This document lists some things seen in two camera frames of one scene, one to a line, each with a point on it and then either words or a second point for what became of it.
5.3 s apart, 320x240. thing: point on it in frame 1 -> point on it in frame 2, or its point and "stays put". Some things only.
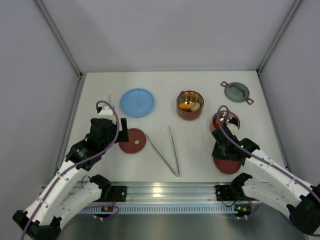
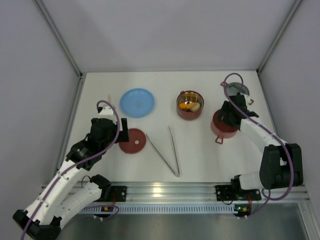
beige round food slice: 196,107 stays put
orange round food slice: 189,106 stays put
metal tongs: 176,174 stays put
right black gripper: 219,137 -> 227,114
